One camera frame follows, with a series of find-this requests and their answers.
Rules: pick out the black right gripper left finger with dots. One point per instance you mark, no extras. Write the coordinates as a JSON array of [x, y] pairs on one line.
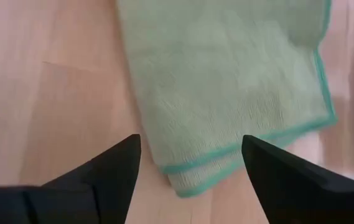
[[71, 202]]

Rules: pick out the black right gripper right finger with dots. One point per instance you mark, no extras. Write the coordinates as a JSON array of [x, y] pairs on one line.
[[304, 199]]

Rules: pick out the pale green teal-edged towel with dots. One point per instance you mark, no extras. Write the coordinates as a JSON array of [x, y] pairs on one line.
[[226, 77]]

